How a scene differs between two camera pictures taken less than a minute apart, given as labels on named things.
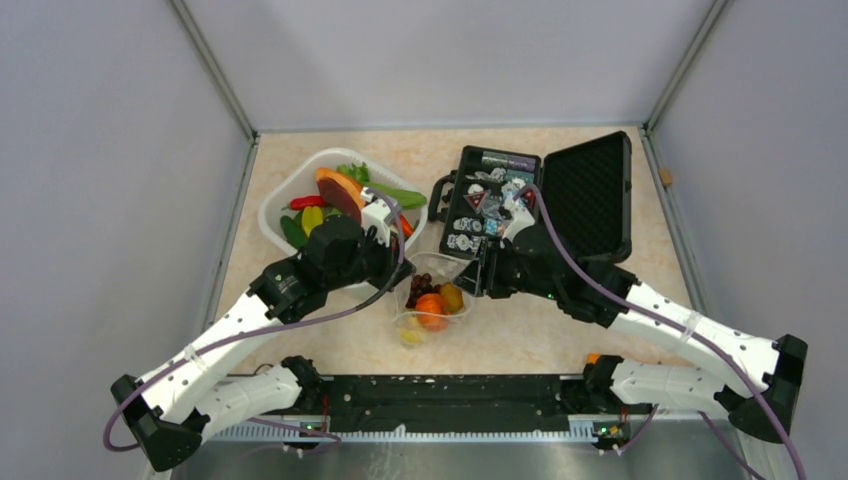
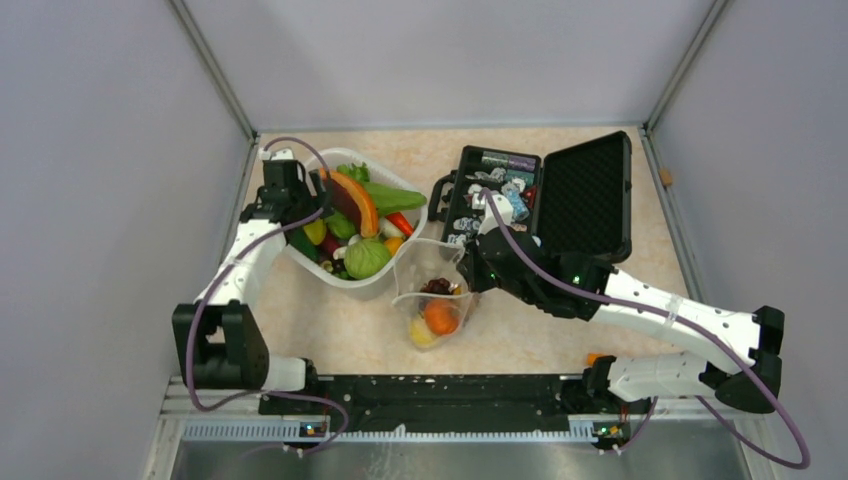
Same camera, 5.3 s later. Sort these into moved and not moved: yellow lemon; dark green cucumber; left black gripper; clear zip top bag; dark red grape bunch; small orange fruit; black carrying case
Moved: small orange fruit; dark red grape bunch; left black gripper; clear zip top bag; yellow lemon
Not moved: black carrying case; dark green cucumber
